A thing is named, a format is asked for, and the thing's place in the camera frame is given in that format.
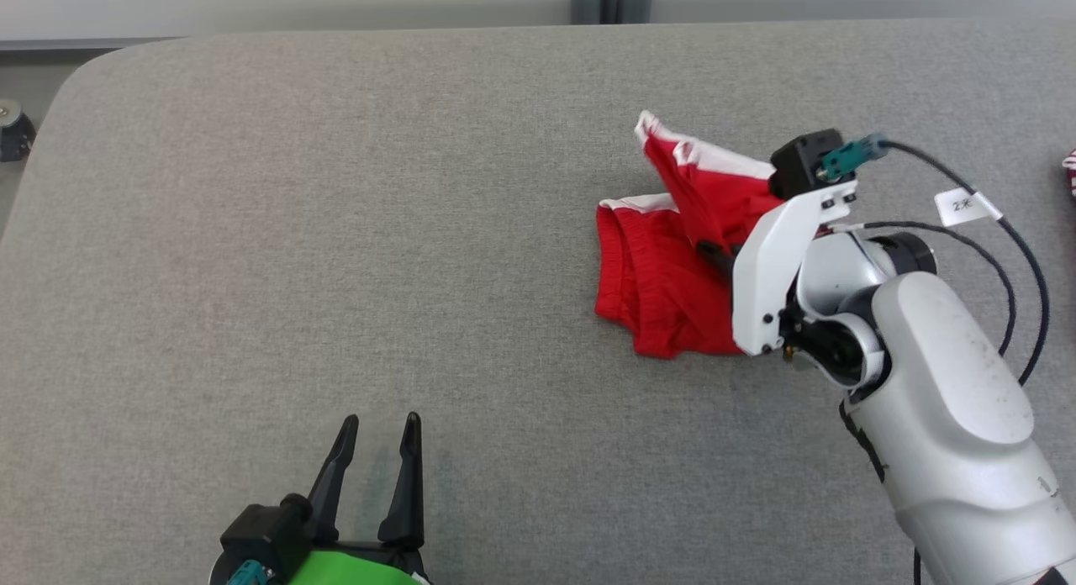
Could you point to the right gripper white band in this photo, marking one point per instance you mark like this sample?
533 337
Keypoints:
769 274

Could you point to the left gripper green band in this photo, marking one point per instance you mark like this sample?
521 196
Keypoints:
370 568

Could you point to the red Bulls shorts white trim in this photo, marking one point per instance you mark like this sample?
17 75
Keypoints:
656 291

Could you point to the red white jersey number 23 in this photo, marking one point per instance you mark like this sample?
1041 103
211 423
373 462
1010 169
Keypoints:
1070 173

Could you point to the grey fabric sofa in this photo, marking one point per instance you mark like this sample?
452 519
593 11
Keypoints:
336 274

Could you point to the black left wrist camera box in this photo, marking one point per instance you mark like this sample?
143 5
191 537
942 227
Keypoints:
265 534

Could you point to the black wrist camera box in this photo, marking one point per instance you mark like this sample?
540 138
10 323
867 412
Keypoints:
799 165
265 534

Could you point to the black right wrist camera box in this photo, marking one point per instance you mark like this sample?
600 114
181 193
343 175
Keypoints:
799 165

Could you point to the grey partition frame post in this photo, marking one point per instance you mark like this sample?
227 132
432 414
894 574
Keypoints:
612 1

